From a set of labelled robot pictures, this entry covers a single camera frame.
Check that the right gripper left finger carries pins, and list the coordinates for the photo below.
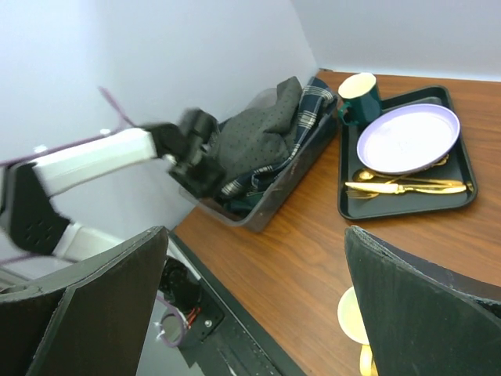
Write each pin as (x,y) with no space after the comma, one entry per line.
(90,318)

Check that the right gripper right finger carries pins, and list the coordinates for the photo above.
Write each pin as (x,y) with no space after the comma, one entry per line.
(422,318)

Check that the navy white plaid skirt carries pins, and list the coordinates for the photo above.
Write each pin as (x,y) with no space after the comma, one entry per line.
(257,144)

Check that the dark dotted garment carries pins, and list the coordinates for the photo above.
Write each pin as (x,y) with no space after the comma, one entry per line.
(257,137)

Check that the green plaid skirt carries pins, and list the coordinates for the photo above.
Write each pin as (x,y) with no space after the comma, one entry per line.
(241,206)

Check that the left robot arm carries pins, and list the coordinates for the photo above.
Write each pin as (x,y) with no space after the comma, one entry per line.
(33,225)

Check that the yellow mug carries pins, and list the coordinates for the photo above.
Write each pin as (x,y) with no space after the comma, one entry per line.
(351,322)

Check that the black tray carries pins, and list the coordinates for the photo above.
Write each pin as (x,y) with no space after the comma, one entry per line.
(455,165)

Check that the gold knife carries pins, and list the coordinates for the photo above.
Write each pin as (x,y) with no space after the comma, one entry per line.
(394,188)

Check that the gold spoon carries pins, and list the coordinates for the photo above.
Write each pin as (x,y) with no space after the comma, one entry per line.
(366,175)

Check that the purple plate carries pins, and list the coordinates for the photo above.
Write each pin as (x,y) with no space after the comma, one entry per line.
(408,139)

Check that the dark teal cup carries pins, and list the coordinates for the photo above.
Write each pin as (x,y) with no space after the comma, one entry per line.
(361,100)

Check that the clear plastic bin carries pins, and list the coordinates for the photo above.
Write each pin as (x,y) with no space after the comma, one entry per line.
(270,196)

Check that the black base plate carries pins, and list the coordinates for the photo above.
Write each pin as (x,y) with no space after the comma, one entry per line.
(207,326)

